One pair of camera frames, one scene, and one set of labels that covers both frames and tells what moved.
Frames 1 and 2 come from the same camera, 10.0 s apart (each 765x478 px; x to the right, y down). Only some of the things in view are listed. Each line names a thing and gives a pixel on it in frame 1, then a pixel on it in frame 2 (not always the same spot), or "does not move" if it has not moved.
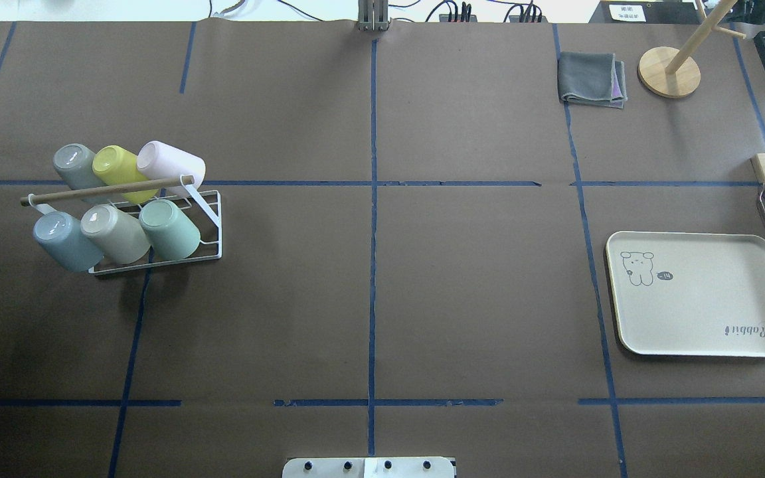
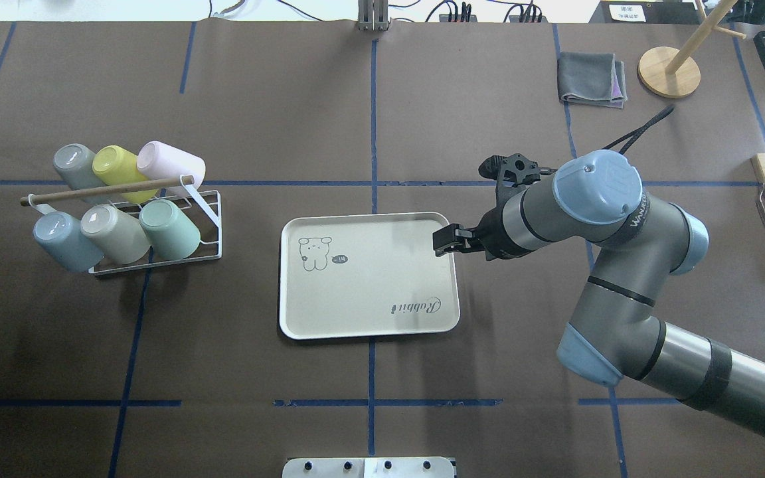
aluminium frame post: (373, 15) does not move
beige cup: (118, 237) does not move
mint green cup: (171, 236) does not move
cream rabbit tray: (701, 294) -> (365, 275)
